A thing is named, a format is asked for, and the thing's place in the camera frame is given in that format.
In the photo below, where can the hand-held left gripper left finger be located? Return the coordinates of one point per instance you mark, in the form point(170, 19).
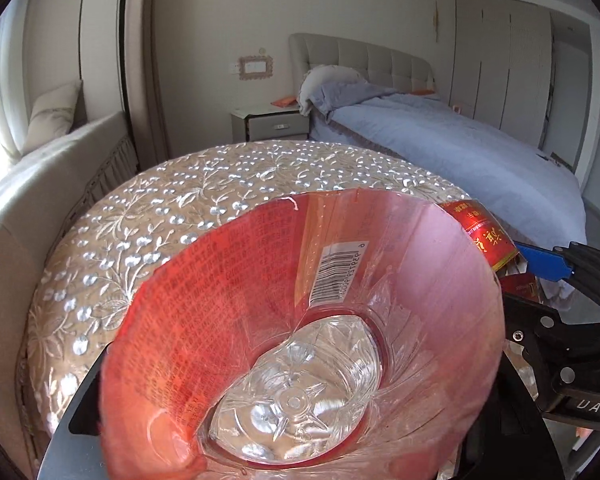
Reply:
point(65, 460)

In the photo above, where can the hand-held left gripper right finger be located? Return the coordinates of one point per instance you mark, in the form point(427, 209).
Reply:
point(505, 440)

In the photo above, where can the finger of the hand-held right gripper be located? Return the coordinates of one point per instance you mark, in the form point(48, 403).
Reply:
point(545, 261)
point(522, 317)

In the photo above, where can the red wrapper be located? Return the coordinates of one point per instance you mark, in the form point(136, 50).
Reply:
point(485, 240)

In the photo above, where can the red cut plastic bottle cup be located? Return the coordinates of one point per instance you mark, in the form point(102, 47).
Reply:
point(230, 285)

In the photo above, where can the grey blue duvet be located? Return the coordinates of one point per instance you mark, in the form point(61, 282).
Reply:
point(455, 160)

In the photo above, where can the beige wardrobe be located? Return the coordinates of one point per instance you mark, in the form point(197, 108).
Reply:
point(505, 70)

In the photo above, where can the orange cushion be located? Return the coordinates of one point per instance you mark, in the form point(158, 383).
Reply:
point(424, 92)

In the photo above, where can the floral lace tablecloth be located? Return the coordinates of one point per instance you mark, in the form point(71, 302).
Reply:
point(155, 220)

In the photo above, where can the beige upholstered bed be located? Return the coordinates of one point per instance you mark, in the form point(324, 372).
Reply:
point(370, 62)

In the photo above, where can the beige window seat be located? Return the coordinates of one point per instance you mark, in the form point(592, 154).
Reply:
point(40, 180)

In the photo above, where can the grey pillow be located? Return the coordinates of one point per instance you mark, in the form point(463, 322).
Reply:
point(325, 82)

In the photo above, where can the white nightstand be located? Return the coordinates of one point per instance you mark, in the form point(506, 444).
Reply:
point(272, 122)

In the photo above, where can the flat orange item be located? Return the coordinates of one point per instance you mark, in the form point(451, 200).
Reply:
point(283, 102)

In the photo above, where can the beige square cushion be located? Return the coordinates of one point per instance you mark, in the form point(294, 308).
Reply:
point(55, 112)

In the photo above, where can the white sheer curtain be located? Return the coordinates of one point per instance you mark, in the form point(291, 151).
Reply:
point(2, 100)

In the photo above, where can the short gold wall lamp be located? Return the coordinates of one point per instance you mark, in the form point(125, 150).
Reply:
point(435, 22)

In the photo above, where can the framed wall switch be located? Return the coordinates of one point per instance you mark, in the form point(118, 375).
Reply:
point(255, 65)

